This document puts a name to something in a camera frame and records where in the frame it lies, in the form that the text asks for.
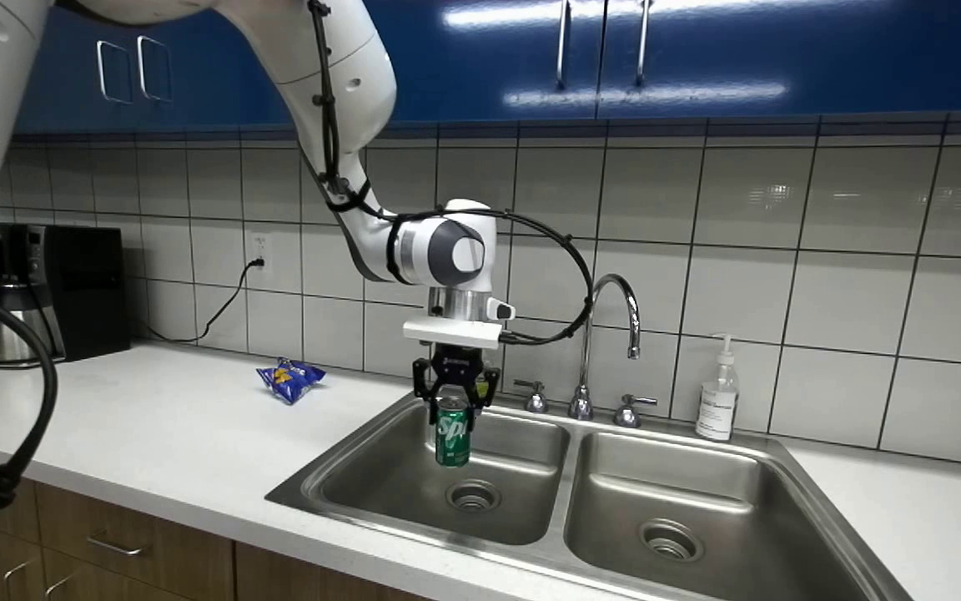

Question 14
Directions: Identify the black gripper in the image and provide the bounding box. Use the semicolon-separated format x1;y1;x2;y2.
410;341;504;423

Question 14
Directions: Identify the green soda can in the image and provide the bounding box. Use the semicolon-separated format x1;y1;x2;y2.
429;380;476;471

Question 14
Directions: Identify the metal sink drain strainer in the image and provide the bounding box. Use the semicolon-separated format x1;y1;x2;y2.
442;476;504;519
637;519;705;567

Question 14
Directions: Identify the stainless steel double sink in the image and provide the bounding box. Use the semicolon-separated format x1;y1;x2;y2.
262;388;913;601

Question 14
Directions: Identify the blue chip bag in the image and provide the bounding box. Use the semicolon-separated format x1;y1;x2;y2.
252;353;329;412

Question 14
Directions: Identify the chrome gooseneck faucet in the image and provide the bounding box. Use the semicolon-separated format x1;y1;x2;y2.
565;270;648;423

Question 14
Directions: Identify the wooden lower cabinet door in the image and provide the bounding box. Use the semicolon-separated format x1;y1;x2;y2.
232;542;429;601

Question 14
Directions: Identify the clear pump soap bottle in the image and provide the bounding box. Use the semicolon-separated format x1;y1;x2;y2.
690;332;745;448

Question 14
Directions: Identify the wooden cabinet drawer front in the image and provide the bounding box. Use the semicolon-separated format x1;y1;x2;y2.
31;479;239;601

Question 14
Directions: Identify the blue upper cabinet door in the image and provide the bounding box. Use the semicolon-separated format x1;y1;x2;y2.
597;0;961;123
12;7;137;141
130;0;310;141
365;0;607;131

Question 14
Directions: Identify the black coffee maker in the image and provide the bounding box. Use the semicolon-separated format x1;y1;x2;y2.
0;221;130;368

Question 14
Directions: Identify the steel coffee carafe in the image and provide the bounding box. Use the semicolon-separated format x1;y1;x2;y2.
0;278;64;372

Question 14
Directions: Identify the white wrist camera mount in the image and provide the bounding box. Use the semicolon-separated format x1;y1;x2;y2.
399;313;519;350

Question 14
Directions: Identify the chrome faucet handle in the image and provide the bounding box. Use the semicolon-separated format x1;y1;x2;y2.
609;391;660;430
510;377;555;418

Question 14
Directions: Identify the black power cord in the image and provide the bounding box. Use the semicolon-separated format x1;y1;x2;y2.
126;257;268;350

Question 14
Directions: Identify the white wall outlet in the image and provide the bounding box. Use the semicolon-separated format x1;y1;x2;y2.
239;223;272;270

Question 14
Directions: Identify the silver drawer handle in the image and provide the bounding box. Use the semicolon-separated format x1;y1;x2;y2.
82;532;154;565

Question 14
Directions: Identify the silver cabinet door handle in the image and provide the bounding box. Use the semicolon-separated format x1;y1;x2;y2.
94;37;137;107
132;35;169;107
551;0;572;94
629;0;656;94

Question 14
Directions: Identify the thick black base cable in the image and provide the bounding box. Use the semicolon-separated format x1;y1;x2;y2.
0;278;64;601

